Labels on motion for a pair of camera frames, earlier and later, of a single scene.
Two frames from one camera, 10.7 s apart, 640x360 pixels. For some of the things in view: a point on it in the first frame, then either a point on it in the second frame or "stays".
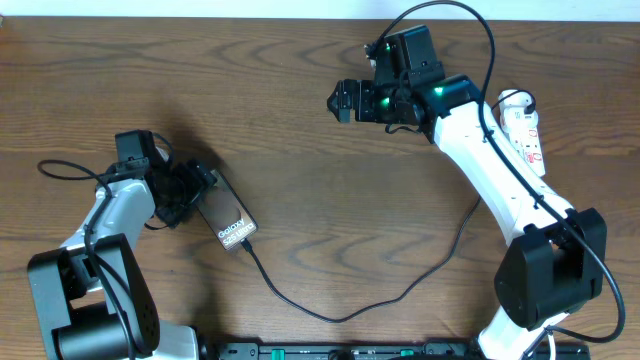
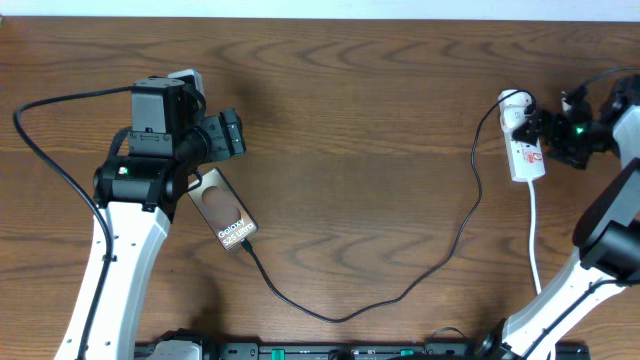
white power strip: [520, 121] stays
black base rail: [378, 351] stays
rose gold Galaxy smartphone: [227, 213] stays
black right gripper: [364, 90] to [560, 120]
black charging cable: [532, 110] stays
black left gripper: [197, 180] to [229, 133]
